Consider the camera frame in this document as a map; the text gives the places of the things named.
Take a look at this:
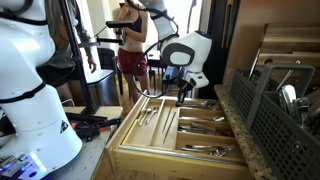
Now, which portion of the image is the open wooden cutlery drawer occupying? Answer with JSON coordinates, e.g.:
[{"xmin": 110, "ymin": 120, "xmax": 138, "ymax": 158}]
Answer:
[{"xmin": 106, "ymin": 96, "xmax": 253, "ymax": 180}]

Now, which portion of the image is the forks bundle in drawer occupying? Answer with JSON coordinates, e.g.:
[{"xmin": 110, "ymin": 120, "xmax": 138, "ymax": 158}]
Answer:
[{"xmin": 181, "ymin": 145, "xmax": 236, "ymax": 157}]

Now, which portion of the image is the black cable bundle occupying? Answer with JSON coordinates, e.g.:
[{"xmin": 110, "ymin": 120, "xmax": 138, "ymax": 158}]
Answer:
[{"xmin": 65, "ymin": 111, "xmax": 123, "ymax": 143}]

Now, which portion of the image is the steel trash can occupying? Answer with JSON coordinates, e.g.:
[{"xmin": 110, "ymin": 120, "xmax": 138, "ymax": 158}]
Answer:
[{"xmin": 85, "ymin": 69, "xmax": 120, "ymax": 106}]

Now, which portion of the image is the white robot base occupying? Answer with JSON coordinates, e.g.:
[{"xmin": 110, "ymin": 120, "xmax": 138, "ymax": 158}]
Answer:
[{"xmin": 0, "ymin": 0, "xmax": 82, "ymax": 180}]

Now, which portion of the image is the silver spoon in drawer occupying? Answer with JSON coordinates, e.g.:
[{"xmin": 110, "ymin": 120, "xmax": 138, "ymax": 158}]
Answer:
[{"xmin": 180, "ymin": 116, "xmax": 225, "ymax": 122}]

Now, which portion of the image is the wooden cutting boards stack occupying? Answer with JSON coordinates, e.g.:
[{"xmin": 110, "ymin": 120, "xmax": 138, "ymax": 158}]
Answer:
[{"xmin": 229, "ymin": 0, "xmax": 320, "ymax": 88}]

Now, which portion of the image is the small silver spoon front compartment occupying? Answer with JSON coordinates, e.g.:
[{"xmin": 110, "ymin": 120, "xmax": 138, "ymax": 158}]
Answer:
[{"xmin": 138, "ymin": 108, "xmax": 152, "ymax": 127}]

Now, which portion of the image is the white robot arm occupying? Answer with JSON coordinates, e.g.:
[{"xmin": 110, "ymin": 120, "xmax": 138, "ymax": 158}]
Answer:
[{"xmin": 139, "ymin": 0, "xmax": 212, "ymax": 106}]

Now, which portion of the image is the wooden chopstick lower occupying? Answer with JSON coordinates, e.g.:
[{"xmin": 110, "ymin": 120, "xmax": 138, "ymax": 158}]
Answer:
[{"xmin": 163, "ymin": 112, "xmax": 176, "ymax": 144}]

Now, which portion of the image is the dark grey utensil holder basket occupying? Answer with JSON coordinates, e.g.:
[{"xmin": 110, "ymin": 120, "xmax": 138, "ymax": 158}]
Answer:
[{"xmin": 230, "ymin": 64, "xmax": 320, "ymax": 180}]

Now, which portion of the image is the stainless steel refrigerator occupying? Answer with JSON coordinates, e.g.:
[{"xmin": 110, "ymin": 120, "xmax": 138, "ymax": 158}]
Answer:
[{"xmin": 198, "ymin": 0, "xmax": 240, "ymax": 99}]

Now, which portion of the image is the person in grey shirt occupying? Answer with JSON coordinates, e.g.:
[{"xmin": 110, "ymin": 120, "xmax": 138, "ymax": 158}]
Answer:
[{"xmin": 37, "ymin": 0, "xmax": 97, "ymax": 106}]

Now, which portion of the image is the spoon left in holder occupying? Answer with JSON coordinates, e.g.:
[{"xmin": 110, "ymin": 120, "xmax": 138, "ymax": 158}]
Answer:
[{"xmin": 279, "ymin": 85, "xmax": 298, "ymax": 121}]

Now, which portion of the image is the wooden cutlery tray organizer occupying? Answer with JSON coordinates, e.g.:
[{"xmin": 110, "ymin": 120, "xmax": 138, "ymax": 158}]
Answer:
[{"xmin": 119, "ymin": 98, "xmax": 245, "ymax": 164}]

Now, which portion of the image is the knives bundle in drawer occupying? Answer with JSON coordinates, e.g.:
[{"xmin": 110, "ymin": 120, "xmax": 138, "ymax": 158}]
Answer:
[{"xmin": 178, "ymin": 122, "xmax": 233, "ymax": 137}]

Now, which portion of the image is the dark dining chair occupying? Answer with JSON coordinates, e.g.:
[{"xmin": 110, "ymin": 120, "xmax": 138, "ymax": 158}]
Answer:
[{"xmin": 161, "ymin": 66, "xmax": 179, "ymax": 95}]

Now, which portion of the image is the person in red shorts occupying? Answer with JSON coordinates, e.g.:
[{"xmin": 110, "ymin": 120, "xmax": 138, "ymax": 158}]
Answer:
[{"xmin": 113, "ymin": 2, "xmax": 150, "ymax": 102}]

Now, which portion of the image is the wooden chopstick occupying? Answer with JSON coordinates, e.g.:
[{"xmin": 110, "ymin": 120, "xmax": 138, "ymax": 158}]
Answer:
[
  {"xmin": 163, "ymin": 112, "xmax": 176, "ymax": 144},
  {"xmin": 162, "ymin": 106, "xmax": 173, "ymax": 133}
]

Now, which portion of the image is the wooden chopstick upper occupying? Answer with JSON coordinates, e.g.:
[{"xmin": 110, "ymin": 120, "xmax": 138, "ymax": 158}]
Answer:
[{"xmin": 162, "ymin": 106, "xmax": 173, "ymax": 133}]

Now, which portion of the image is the black camera tripod stand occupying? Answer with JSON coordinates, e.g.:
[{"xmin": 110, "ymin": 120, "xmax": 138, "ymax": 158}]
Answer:
[{"xmin": 58, "ymin": 0, "xmax": 122, "ymax": 114}]

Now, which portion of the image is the silver spoon from holder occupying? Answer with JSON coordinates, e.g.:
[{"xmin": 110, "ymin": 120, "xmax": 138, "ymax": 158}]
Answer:
[{"xmin": 181, "ymin": 100, "xmax": 218, "ymax": 110}]

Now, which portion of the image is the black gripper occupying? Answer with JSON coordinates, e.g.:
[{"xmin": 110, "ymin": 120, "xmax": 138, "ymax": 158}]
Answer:
[{"xmin": 176, "ymin": 79, "xmax": 193, "ymax": 107}]

